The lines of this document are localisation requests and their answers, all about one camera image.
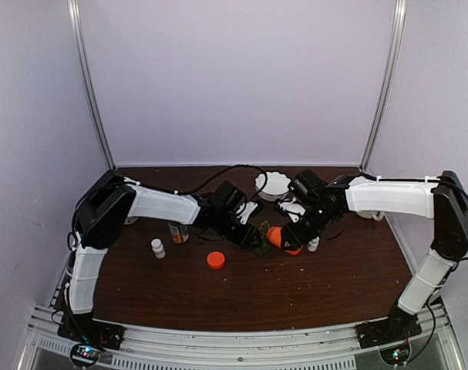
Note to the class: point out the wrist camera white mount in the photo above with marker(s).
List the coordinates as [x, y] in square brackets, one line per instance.
[291, 208]
[247, 210]

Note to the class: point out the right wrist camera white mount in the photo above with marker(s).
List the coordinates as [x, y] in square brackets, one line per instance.
[291, 208]

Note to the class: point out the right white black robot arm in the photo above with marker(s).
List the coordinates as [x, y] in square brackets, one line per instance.
[441, 199]

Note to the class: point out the aluminium frame post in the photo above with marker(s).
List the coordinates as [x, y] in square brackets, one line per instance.
[89, 89]
[392, 58]

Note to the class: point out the orange pill bottle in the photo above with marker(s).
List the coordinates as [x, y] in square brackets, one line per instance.
[277, 239]

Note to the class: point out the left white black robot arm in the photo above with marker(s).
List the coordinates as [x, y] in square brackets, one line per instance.
[101, 213]

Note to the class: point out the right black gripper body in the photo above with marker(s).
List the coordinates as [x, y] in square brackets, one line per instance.
[310, 230]

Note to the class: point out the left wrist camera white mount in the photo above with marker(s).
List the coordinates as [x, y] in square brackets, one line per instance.
[247, 210]

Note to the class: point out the grey lid pill bottle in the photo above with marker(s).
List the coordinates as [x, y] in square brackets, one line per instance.
[179, 232]

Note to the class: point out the left aluminium frame post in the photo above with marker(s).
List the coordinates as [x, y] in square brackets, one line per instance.
[89, 89]

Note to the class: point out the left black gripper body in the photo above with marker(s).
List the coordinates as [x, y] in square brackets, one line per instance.
[234, 235]

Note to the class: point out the green weekly pill organizer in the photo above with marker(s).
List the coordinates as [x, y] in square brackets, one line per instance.
[261, 245]

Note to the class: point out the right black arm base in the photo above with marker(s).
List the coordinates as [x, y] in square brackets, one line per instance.
[391, 336]

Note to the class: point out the cream ceramic mug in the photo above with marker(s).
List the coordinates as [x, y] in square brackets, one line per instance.
[371, 215]

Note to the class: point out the paper cup with orange contents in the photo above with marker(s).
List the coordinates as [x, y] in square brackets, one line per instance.
[130, 220]

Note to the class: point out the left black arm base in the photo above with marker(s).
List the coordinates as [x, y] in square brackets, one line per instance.
[92, 339]

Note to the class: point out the white fluted ceramic bowl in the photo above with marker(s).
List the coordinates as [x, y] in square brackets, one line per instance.
[272, 186]

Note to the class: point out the small white pill bottle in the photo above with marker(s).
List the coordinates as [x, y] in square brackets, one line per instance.
[158, 248]

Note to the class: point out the front aluminium rail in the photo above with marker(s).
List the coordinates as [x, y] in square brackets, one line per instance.
[332, 347]

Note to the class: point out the right aluminium frame post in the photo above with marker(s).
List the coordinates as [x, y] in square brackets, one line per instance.
[392, 58]

